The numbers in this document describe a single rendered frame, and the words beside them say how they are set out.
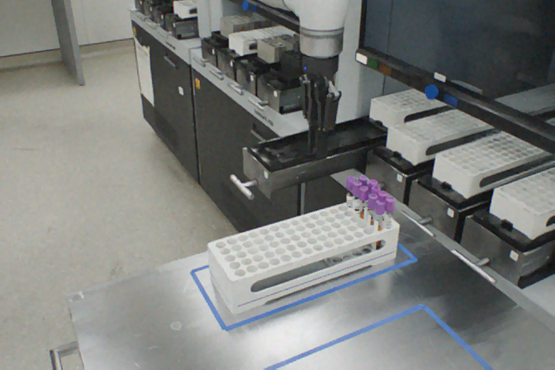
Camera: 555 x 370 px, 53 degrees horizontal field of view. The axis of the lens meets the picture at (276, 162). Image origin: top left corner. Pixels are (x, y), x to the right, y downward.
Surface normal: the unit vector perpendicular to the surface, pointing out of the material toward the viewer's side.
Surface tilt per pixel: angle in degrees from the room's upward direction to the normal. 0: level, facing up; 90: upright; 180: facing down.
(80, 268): 0
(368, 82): 90
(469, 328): 0
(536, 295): 0
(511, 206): 90
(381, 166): 90
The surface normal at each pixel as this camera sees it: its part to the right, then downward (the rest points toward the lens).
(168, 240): 0.00, -0.88
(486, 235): -0.87, 0.23
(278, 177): 0.48, 0.42
